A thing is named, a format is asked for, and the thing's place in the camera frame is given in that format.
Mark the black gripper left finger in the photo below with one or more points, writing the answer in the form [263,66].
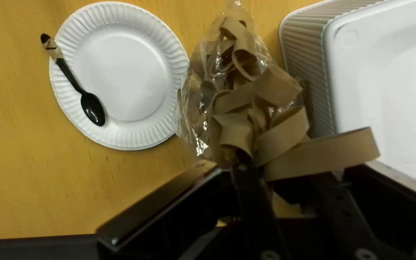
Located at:
[256,207]

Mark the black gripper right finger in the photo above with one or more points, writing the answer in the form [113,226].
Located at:
[346,222]

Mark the tan rubber bands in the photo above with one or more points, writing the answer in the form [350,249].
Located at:
[314,154]

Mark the white paper plate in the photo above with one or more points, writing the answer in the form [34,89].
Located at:
[122,77]

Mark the white plastic basket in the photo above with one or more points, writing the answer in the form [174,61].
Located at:
[386,87]

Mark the black plastic spoon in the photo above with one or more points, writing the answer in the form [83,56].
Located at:
[78,92]

